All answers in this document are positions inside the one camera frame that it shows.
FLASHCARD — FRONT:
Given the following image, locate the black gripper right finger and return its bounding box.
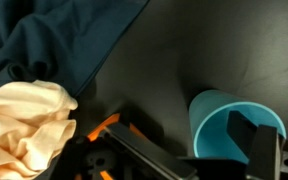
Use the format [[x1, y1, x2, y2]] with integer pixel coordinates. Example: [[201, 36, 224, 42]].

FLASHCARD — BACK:
[[226, 110, 288, 180]]

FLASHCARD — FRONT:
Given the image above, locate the peach cloth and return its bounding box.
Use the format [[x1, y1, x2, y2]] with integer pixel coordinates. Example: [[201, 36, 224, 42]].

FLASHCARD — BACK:
[[0, 78, 79, 180]]

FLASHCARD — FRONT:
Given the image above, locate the dark blue cloth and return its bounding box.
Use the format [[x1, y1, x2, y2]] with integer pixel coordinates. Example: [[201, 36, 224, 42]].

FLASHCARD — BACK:
[[0, 0, 151, 98]]

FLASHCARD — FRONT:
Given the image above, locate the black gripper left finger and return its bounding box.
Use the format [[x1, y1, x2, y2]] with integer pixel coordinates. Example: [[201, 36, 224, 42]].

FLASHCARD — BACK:
[[48, 109, 198, 180]]

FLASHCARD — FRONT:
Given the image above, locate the blue plastic cup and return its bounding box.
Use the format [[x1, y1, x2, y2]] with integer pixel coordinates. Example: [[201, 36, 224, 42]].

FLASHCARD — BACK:
[[188, 89, 288, 164]]

